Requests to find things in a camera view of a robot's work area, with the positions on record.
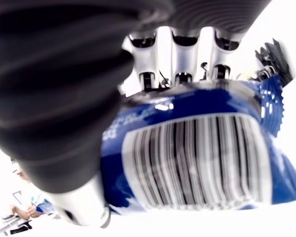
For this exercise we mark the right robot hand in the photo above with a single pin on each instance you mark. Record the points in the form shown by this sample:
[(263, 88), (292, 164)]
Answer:
[(51, 86)]

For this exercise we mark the blue Oreo cookie packet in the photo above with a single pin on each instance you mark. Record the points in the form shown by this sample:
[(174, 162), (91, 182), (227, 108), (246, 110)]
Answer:
[(199, 160)]

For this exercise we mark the seated person in white shirt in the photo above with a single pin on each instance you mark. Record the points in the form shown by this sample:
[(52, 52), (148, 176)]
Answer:
[(37, 197)]

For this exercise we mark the black folding chair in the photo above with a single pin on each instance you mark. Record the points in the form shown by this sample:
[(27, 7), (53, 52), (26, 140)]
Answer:
[(19, 225)]

